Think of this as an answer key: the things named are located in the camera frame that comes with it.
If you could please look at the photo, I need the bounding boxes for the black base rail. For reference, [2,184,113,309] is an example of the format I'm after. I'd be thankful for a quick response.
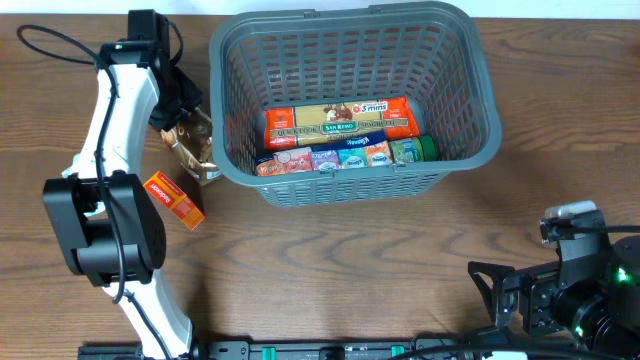
[76,337,561,360]

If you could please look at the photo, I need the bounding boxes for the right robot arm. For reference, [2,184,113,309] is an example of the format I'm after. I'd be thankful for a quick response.
[468,234,639,359]

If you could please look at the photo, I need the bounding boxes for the San Remo spaghetti packet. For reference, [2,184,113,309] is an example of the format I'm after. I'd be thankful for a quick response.
[264,97,420,151]

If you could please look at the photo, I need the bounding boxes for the green lid jar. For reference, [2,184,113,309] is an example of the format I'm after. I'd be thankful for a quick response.
[389,135,437,164]

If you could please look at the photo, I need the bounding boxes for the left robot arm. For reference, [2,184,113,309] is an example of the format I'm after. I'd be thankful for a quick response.
[43,40,208,359]

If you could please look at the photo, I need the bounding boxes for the Kleenex tissue multipack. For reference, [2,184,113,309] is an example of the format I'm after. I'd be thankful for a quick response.
[256,131,393,177]

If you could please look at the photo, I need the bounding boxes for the orange Redoxon box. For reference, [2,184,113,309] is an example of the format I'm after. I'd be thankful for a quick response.
[143,171,205,230]

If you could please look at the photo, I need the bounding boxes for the Nescafe Gold coffee bag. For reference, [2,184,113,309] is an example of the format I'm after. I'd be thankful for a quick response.
[160,107,221,186]

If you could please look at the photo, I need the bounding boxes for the light green wrapped packet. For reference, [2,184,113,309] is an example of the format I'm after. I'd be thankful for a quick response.
[61,153,82,178]

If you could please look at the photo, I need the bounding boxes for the grey plastic basket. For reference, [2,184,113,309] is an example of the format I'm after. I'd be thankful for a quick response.
[209,1,502,207]

